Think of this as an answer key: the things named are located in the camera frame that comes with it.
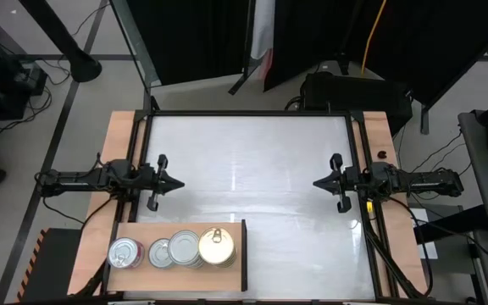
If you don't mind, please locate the black pole with round base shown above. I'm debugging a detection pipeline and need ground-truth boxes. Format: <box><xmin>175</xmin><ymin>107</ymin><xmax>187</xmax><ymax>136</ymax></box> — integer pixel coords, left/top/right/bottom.
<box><xmin>17</xmin><ymin>0</ymin><xmax>103</xmax><ymax>84</ymax></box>

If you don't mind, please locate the yellow cable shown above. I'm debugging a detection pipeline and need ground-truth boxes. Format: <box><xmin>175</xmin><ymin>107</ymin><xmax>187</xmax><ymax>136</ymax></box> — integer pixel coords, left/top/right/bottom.
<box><xmin>360</xmin><ymin>0</ymin><xmax>388</xmax><ymax>76</ymax></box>

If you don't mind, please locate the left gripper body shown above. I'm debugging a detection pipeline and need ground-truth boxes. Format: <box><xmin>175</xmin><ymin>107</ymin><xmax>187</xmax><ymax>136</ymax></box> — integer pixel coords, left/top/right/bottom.
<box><xmin>137</xmin><ymin>153</ymin><xmax>169</xmax><ymax>213</ymax></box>

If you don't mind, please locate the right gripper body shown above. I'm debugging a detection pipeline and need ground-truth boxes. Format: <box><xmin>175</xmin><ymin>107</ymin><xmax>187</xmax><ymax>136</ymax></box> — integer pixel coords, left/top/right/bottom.
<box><xmin>329</xmin><ymin>152</ymin><xmax>360</xmax><ymax>214</ymax></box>

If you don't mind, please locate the black curtain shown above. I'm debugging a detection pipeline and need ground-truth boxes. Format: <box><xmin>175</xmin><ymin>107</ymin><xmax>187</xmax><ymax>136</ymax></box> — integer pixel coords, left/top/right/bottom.
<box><xmin>125</xmin><ymin>0</ymin><xmax>256</xmax><ymax>86</ymax></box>
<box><xmin>263</xmin><ymin>0</ymin><xmax>355</xmax><ymax>92</ymax></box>
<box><xmin>345</xmin><ymin>0</ymin><xmax>488</xmax><ymax>107</ymax></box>

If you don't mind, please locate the tall red label can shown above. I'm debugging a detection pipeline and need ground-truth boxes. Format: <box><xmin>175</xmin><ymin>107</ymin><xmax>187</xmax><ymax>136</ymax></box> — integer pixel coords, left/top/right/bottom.
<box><xmin>107</xmin><ymin>236</ymin><xmax>146</xmax><ymax>270</ymax></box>

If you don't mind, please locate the black computer case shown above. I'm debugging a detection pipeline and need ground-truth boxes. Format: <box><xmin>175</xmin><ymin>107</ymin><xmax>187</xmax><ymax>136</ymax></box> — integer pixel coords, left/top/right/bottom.
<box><xmin>0</xmin><ymin>23</ymin><xmax>49</xmax><ymax>122</ymax></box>

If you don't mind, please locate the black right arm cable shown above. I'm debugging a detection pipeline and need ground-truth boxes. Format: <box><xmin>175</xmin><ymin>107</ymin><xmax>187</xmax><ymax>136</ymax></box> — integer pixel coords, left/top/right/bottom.
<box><xmin>390</xmin><ymin>195</ymin><xmax>435</xmax><ymax>298</ymax></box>

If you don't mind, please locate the black platform with hazard stripes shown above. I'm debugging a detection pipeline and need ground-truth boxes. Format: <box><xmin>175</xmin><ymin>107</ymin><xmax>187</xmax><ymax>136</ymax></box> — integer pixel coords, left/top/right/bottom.
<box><xmin>14</xmin><ymin>227</ymin><xmax>82</xmax><ymax>304</ymax></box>

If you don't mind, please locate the white cloth with pink trim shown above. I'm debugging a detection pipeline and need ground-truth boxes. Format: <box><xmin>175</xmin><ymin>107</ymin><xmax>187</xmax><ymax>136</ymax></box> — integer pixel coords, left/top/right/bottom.
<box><xmin>250</xmin><ymin>0</ymin><xmax>275</xmax><ymax>81</ymax></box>

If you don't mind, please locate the teal label tuna can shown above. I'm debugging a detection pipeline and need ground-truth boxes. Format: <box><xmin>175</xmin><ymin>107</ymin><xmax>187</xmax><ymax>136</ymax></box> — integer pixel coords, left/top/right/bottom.
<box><xmin>147</xmin><ymin>237</ymin><xmax>175</xmax><ymax>270</ymax></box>

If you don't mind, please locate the black equipment case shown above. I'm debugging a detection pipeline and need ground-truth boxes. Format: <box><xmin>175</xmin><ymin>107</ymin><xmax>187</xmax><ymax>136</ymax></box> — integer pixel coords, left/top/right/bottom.
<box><xmin>301</xmin><ymin>70</ymin><xmax>414</xmax><ymax>136</ymax></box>

